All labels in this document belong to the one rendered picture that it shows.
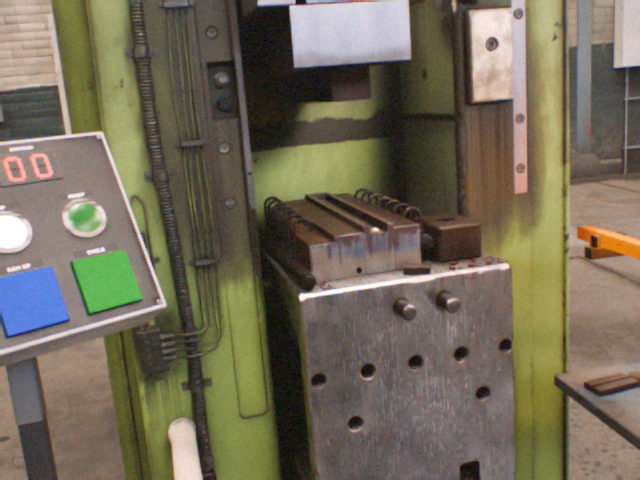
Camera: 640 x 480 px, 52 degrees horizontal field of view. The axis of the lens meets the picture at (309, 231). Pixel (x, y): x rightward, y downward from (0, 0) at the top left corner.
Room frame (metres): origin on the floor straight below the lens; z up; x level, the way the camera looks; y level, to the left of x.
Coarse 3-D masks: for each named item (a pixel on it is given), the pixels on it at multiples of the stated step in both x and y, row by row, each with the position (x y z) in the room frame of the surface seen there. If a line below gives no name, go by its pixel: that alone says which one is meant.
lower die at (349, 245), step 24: (312, 216) 1.28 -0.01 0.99; (336, 216) 1.26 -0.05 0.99; (384, 216) 1.21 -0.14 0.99; (312, 240) 1.11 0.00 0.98; (336, 240) 1.09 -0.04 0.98; (360, 240) 1.10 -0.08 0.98; (384, 240) 1.11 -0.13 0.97; (408, 240) 1.12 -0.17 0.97; (312, 264) 1.08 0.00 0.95; (336, 264) 1.09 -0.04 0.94; (360, 264) 1.10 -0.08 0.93; (384, 264) 1.11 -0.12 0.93
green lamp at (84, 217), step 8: (72, 208) 0.89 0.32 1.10; (80, 208) 0.89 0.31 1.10; (88, 208) 0.90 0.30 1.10; (96, 208) 0.90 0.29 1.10; (72, 216) 0.88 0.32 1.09; (80, 216) 0.88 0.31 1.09; (88, 216) 0.89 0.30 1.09; (96, 216) 0.90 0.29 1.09; (72, 224) 0.87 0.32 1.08; (80, 224) 0.88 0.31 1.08; (88, 224) 0.88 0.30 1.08; (96, 224) 0.89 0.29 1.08
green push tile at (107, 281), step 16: (96, 256) 0.86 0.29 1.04; (112, 256) 0.87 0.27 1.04; (80, 272) 0.83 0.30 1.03; (96, 272) 0.85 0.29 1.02; (112, 272) 0.86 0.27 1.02; (128, 272) 0.87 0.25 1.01; (80, 288) 0.83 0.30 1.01; (96, 288) 0.83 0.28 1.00; (112, 288) 0.84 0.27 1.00; (128, 288) 0.85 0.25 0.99; (96, 304) 0.82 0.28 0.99; (112, 304) 0.83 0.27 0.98; (128, 304) 0.85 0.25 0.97
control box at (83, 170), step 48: (0, 144) 0.89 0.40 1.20; (48, 144) 0.93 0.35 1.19; (96, 144) 0.96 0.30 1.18; (0, 192) 0.85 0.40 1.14; (48, 192) 0.89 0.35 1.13; (96, 192) 0.92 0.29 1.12; (48, 240) 0.85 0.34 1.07; (96, 240) 0.88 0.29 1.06; (144, 288) 0.87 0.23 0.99; (0, 336) 0.75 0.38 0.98; (48, 336) 0.78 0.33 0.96; (96, 336) 0.86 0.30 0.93
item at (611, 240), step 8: (584, 232) 1.16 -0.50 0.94; (592, 232) 1.14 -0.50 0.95; (600, 232) 1.12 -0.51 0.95; (608, 232) 1.12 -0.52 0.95; (584, 240) 1.16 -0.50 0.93; (608, 240) 1.09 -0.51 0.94; (616, 240) 1.07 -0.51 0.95; (624, 240) 1.06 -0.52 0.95; (632, 240) 1.05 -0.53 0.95; (608, 248) 1.09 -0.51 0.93; (616, 248) 1.07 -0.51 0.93; (624, 248) 1.05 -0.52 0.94; (632, 248) 1.03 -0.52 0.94; (632, 256) 1.03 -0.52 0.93
